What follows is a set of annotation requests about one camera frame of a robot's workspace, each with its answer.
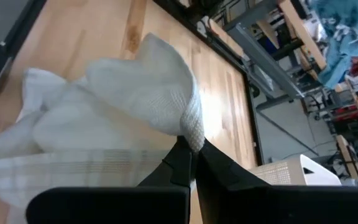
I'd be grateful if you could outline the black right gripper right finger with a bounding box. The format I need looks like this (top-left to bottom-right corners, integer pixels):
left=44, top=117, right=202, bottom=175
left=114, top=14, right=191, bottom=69
left=195, top=138, right=270, bottom=187

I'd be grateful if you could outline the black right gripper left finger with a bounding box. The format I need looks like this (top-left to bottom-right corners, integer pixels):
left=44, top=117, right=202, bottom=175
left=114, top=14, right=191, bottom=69
left=137, top=136, right=195, bottom=187

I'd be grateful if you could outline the white towel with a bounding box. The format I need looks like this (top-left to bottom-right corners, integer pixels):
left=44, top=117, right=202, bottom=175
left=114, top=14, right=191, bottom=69
left=0, top=32, right=205, bottom=224

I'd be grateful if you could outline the white perforated plastic basket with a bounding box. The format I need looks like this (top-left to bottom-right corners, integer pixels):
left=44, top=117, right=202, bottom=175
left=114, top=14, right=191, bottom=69
left=249, top=154, right=343, bottom=187

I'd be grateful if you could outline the wooden workbench with grey legs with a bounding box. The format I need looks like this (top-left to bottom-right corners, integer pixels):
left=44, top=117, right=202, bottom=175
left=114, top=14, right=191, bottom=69
left=222, top=0, right=328, bottom=101

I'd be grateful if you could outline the teal cloth pile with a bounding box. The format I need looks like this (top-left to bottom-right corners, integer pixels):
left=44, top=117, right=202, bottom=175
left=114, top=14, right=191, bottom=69
left=311, top=0, right=358, bottom=90

